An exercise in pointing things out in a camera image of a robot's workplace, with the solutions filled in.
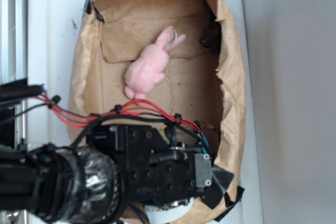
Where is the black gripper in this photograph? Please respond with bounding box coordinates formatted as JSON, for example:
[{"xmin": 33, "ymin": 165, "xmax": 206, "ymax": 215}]
[{"xmin": 86, "ymin": 124, "xmax": 212, "ymax": 221}]

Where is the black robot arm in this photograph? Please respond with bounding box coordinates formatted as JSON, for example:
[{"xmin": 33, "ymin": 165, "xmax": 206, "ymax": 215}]
[{"xmin": 1, "ymin": 81, "xmax": 213, "ymax": 223}]

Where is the pink plush bunny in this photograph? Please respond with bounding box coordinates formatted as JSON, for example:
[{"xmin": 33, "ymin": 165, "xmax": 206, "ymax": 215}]
[{"xmin": 124, "ymin": 26, "xmax": 186, "ymax": 100}]

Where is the dark brown lump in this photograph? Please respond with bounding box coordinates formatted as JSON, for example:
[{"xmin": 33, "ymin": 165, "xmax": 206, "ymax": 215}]
[{"xmin": 199, "ymin": 22, "xmax": 222, "ymax": 55}]

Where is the brown paper bag tray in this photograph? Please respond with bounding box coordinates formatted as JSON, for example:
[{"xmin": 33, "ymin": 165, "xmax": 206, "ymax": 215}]
[{"xmin": 68, "ymin": 0, "xmax": 246, "ymax": 223}]

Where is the white plastic tray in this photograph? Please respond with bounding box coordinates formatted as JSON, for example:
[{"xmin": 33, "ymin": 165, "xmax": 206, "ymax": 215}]
[{"xmin": 27, "ymin": 0, "xmax": 264, "ymax": 223}]

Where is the red and black cable bundle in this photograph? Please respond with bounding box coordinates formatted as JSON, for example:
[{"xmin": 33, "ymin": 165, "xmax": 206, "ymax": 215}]
[{"xmin": 0, "ymin": 94, "xmax": 211, "ymax": 156}]

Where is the aluminium frame rail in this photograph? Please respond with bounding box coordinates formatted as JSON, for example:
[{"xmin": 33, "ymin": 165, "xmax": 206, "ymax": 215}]
[{"xmin": 1, "ymin": 0, "xmax": 29, "ymax": 223}]

